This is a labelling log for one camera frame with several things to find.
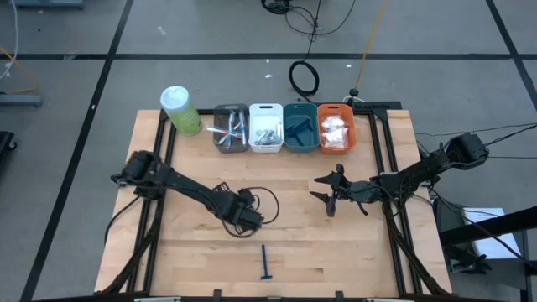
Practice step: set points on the black round stand foot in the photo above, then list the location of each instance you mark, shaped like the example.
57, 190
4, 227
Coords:
354, 92

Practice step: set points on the black clamp device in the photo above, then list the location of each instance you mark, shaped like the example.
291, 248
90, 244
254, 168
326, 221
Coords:
465, 262

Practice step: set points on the clear bag of cotton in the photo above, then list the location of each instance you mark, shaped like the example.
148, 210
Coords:
335, 142
337, 132
332, 121

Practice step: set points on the black metal beam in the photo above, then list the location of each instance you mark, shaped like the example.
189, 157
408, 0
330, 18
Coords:
486, 228

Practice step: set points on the black aluminium table frame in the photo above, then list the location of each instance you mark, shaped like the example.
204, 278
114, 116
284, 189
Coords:
379, 112

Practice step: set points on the grey metal base plate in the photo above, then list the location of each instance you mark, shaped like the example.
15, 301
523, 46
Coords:
21, 100

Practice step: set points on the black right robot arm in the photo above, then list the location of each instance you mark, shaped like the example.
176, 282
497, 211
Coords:
423, 170

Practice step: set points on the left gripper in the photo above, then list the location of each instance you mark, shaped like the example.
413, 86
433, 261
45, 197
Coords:
241, 209

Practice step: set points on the teal toothbrush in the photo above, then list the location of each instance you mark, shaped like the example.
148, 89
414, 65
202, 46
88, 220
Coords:
231, 121

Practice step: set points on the grey metal bar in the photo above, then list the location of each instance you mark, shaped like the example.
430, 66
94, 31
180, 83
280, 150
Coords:
46, 3

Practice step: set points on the white plastic bin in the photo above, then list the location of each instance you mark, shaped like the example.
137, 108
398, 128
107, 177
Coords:
266, 115

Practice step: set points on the white box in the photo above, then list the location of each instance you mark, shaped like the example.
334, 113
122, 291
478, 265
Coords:
488, 235

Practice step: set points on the black floor object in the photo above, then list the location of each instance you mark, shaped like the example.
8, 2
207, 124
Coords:
6, 140

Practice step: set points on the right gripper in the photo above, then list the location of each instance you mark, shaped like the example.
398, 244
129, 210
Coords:
361, 192

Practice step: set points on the teal plastic bin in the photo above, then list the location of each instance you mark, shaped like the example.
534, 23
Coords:
312, 138

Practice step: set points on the orange plastic bin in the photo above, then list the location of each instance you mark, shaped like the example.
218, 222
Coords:
351, 126

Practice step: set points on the black table clamp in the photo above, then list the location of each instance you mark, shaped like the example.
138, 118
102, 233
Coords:
339, 295
217, 294

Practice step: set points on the light blue toothbrush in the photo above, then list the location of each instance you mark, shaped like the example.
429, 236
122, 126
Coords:
242, 126

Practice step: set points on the green disinfecting wipes canister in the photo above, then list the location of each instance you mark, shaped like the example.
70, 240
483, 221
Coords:
180, 111

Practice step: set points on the red white toothbrush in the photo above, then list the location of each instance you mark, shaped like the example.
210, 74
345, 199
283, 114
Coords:
218, 131

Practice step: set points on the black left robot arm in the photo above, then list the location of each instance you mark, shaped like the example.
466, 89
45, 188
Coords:
180, 184

